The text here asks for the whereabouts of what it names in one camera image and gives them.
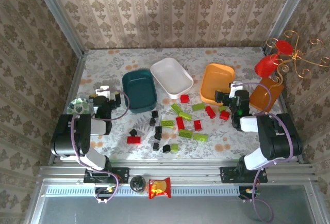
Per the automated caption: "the brown wooden board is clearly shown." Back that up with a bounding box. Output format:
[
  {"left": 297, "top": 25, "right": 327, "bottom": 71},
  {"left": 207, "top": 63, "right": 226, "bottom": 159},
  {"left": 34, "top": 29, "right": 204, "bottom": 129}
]
[{"left": 249, "top": 77, "right": 285, "bottom": 113}]

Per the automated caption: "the green leaf pattern bowl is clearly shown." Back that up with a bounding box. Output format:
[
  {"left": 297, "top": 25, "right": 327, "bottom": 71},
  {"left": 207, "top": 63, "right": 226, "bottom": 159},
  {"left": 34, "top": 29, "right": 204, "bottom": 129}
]
[{"left": 66, "top": 98, "right": 91, "bottom": 116}]

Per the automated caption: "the orange plastic container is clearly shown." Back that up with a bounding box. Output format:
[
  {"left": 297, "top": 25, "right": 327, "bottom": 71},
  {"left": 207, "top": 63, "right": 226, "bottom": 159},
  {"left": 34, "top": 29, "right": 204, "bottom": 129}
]
[{"left": 200, "top": 63, "right": 236, "bottom": 106}]

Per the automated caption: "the teal plastic container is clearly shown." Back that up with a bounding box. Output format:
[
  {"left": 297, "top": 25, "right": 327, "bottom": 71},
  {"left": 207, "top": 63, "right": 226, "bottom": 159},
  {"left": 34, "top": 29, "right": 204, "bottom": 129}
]
[{"left": 121, "top": 69, "right": 158, "bottom": 114}]

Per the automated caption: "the red plastic goblet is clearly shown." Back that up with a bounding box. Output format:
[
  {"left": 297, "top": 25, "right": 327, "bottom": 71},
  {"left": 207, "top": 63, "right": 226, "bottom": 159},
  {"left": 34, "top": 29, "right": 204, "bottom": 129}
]
[{"left": 254, "top": 39, "right": 294, "bottom": 79}]

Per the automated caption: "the white plastic container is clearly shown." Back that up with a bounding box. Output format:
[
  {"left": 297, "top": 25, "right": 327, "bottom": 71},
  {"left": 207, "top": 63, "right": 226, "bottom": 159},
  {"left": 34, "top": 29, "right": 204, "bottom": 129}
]
[{"left": 150, "top": 57, "right": 194, "bottom": 100}]

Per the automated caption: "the red snack bag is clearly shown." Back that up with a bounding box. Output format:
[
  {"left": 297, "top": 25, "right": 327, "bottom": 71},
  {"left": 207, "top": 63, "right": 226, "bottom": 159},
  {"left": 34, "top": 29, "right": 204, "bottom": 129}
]
[{"left": 148, "top": 177, "right": 172, "bottom": 199}]

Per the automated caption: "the grey metal tray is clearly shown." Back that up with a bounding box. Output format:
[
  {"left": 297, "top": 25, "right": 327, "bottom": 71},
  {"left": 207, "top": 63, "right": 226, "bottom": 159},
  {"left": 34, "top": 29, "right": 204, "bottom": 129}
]
[{"left": 24, "top": 179, "right": 330, "bottom": 224}]

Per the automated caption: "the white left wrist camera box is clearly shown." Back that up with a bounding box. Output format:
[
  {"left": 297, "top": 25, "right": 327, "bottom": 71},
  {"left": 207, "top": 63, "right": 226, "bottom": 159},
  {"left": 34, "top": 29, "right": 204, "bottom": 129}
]
[{"left": 95, "top": 86, "right": 110, "bottom": 98}]

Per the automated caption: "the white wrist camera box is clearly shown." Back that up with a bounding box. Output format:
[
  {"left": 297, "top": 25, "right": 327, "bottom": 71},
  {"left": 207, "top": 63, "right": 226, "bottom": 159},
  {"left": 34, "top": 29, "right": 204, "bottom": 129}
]
[
  {"left": 230, "top": 81, "right": 244, "bottom": 95},
  {"left": 95, "top": 86, "right": 110, "bottom": 98}
]

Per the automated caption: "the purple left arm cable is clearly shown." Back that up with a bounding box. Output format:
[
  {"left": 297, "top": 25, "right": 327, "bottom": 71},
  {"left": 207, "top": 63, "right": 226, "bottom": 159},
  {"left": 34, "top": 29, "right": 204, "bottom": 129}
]
[{"left": 70, "top": 87, "right": 131, "bottom": 204}]

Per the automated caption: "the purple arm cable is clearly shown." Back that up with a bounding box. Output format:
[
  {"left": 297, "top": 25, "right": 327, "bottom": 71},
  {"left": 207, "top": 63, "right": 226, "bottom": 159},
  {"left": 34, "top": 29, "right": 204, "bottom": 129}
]
[
  {"left": 239, "top": 82, "right": 294, "bottom": 222},
  {"left": 70, "top": 87, "right": 131, "bottom": 204}
]

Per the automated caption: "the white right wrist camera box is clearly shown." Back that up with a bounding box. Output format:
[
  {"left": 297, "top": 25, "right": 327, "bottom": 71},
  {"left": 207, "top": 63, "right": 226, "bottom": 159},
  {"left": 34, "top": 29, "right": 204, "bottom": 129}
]
[{"left": 230, "top": 81, "right": 244, "bottom": 95}]

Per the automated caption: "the aluminium left side rail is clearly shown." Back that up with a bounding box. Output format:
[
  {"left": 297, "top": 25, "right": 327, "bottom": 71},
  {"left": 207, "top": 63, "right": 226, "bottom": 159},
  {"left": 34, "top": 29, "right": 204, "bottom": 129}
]
[{"left": 48, "top": 53, "right": 87, "bottom": 165}]

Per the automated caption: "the gold wire stand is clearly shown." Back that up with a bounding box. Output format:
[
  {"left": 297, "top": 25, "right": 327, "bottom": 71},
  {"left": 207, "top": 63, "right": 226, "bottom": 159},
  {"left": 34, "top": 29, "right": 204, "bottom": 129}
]
[{"left": 265, "top": 29, "right": 330, "bottom": 88}]

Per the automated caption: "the aluminium front rail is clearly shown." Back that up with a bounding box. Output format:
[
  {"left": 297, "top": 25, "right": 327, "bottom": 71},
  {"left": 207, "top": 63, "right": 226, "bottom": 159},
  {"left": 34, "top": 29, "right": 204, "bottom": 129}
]
[{"left": 38, "top": 158, "right": 317, "bottom": 183}]

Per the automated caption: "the aluminium left corner post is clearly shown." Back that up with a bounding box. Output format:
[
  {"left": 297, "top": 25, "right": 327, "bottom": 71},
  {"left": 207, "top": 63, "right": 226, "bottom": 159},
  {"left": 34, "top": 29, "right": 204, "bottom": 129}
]
[{"left": 29, "top": 0, "right": 86, "bottom": 58}]

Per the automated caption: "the aluminium corner post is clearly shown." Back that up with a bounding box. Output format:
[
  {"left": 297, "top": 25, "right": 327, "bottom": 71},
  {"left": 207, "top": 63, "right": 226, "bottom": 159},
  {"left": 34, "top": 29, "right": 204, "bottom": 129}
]
[
  {"left": 268, "top": 0, "right": 314, "bottom": 46},
  {"left": 29, "top": 0, "right": 86, "bottom": 58}
]

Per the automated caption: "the white slotted cable duct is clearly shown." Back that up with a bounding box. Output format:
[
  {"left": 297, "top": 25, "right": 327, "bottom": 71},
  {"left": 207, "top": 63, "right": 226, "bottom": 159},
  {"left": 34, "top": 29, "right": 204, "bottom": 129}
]
[{"left": 45, "top": 184, "right": 239, "bottom": 197}]

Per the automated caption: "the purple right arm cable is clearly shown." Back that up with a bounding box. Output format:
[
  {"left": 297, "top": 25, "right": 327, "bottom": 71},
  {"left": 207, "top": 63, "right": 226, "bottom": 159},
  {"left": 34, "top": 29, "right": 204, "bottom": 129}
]
[{"left": 239, "top": 82, "right": 294, "bottom": 222}]

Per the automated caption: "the aluminium right corner post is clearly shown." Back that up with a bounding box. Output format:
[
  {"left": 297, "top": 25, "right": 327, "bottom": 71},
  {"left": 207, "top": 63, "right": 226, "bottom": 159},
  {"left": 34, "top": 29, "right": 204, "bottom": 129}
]
[{"left": 268, "top": 0, "right": 314, "bottom": 46}]

